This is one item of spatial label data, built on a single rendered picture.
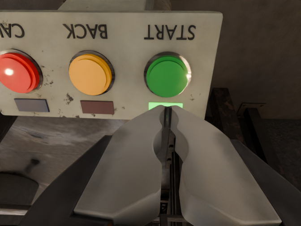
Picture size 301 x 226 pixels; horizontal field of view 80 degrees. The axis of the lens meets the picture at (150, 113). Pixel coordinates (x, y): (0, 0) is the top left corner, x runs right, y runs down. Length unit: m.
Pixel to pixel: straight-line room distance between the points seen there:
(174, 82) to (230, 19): 0.69
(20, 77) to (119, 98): 0.10
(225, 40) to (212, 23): 0.71
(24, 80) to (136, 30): 0.12
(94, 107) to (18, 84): 0.08
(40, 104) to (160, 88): 0.14
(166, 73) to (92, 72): 0.07
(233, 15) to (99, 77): 0.72
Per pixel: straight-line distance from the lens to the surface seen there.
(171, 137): 1.27
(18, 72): 0.22
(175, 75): 0.17
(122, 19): 0.18
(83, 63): 0.18
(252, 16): 0.87
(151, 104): 0.19
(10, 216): 2.82
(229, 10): 0.83
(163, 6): 0.66
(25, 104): 0.25
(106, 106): 0.20
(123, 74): 0.19
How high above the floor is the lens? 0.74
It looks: 40 degrees down
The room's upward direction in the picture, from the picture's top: 176 degrees counter-clockwise
